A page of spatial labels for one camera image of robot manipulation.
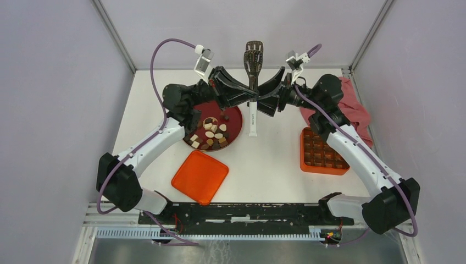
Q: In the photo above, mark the metal serving tongs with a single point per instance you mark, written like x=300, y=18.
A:
x=253, y=61

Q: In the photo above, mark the orange box lid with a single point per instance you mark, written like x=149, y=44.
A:
x=200, y=177

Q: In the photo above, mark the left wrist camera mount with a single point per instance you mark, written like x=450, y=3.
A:
x=203, y=67

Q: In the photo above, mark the round dark red plate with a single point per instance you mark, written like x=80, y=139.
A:
x=211, y=117

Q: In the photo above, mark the orange compartment chocolate box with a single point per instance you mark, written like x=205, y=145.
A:
x=316, y=156

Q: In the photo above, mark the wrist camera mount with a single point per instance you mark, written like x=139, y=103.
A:
x=296, y=63
x=203, y=67

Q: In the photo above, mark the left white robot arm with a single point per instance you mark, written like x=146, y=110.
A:
x=118, y=175

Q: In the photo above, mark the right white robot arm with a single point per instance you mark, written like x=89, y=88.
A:
x=392, y=201

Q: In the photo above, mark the white square chocolate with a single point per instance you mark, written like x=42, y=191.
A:
x=195, y=144

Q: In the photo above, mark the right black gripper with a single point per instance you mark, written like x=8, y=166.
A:
x=268, y=104

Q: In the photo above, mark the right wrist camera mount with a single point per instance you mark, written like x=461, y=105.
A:
x=296, y=63

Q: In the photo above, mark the pink cloth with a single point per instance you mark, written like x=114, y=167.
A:
x=354, y=111

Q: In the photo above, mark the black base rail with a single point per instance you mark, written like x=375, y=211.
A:
x=248, y=218

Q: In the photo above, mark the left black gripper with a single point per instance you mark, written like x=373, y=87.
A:
x=226, y=95

